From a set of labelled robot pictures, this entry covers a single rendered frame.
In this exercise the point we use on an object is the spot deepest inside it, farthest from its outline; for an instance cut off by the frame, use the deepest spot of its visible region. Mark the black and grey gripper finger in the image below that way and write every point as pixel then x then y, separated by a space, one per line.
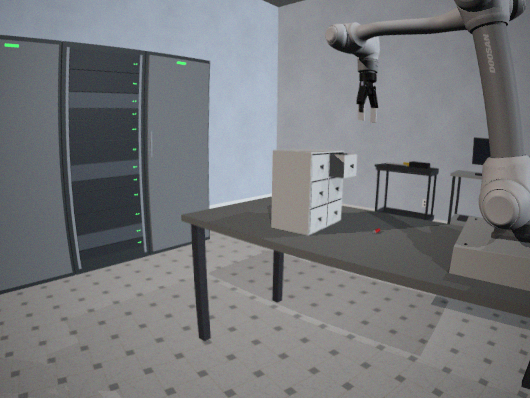
pixel 374 105
pixel 361 98

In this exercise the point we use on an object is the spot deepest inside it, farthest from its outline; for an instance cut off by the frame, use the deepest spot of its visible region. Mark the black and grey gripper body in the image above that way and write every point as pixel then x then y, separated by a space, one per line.
pixel 369 77

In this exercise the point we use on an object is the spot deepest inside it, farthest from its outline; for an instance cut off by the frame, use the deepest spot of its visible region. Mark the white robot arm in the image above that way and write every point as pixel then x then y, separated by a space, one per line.
pixel 504 201

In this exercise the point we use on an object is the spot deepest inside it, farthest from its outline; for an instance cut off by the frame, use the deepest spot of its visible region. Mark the white drawer front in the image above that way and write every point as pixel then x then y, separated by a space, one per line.
pixel 317 188
pixel 320 164
pixel 335 188
pixel 340 165
pixel 333 208
pixel 316 216

